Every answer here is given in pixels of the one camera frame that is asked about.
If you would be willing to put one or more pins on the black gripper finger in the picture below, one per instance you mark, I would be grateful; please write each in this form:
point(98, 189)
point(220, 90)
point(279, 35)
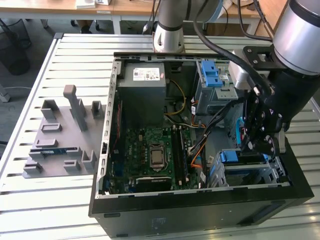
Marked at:
point(267, 146)
point(252, 120)

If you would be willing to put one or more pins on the metal optical drive cage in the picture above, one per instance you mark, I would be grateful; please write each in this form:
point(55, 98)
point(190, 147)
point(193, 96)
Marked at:
point(220, 97)

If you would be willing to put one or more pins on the brown cardboard piece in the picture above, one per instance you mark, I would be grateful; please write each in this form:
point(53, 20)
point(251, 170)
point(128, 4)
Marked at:
point(246, 5)

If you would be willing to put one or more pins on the white box blue print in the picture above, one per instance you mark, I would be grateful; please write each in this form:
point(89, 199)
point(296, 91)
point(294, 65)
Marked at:
point(103, 2)

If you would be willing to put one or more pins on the blue plastic drive latch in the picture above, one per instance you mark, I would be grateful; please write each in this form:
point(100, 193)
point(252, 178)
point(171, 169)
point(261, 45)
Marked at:
point(211, 72)

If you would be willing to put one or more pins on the grey stand foot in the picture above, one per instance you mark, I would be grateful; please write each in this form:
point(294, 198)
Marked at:
point(3, 96)

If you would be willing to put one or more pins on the RAM stick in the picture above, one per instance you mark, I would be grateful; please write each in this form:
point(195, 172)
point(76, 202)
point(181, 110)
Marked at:
point(53, 152)

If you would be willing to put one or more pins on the black chair leg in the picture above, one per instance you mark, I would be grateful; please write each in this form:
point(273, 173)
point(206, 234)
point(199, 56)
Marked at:
point(97, 25)

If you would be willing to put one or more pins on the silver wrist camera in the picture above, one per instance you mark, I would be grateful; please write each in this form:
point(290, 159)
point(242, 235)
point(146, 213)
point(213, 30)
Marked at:
point(238, 72)

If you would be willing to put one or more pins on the hard disk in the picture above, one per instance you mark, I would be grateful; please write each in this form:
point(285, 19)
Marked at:
point(228, 156)

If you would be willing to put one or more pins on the black graphics card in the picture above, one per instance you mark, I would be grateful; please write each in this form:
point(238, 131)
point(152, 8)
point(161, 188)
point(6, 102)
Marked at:
point(153, 183)

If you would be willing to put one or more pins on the wooden desk white frame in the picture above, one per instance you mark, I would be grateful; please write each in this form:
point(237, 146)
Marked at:
point(50, 10)
point(135, 10)

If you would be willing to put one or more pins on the white plastic bag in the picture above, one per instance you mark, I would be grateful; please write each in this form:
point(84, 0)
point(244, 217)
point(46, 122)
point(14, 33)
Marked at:
point(226, 5)

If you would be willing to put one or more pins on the silver CPU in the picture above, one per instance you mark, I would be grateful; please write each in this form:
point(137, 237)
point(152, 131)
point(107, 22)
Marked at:
point(157, 156)

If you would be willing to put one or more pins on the black open PC case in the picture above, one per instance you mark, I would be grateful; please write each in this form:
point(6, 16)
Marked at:
point(175, 215)

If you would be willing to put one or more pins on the black camera mounting bracket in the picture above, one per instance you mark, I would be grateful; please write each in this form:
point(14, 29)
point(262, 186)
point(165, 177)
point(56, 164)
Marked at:
point(252, 53)

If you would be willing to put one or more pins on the grey parts rack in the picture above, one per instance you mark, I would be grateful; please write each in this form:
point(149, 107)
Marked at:
point(70, 140)

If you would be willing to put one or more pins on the black mesh waste basket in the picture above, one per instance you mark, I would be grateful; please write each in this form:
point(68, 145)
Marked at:
point(15, 50)

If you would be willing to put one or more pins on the seated person legs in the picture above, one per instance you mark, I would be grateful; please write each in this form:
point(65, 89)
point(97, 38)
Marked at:
point(85, 27)

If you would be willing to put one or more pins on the CPU socket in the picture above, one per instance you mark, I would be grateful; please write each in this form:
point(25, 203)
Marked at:
point(157, 147)

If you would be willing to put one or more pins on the green motherboard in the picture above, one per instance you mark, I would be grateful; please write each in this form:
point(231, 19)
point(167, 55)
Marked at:
point(136, 155)

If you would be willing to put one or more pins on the grey power supply unit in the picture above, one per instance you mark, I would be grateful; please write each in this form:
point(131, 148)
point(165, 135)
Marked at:
point(140, 105)

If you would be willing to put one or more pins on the metal disk bay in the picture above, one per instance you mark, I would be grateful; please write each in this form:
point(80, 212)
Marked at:
point(220, 183)

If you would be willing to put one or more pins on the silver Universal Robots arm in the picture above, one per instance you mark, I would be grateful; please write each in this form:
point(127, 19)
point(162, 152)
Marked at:
point(167, 37)

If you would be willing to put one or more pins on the black RAM slot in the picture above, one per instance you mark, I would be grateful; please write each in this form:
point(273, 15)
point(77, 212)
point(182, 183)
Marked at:
point(177, 155)
point(184, 155)

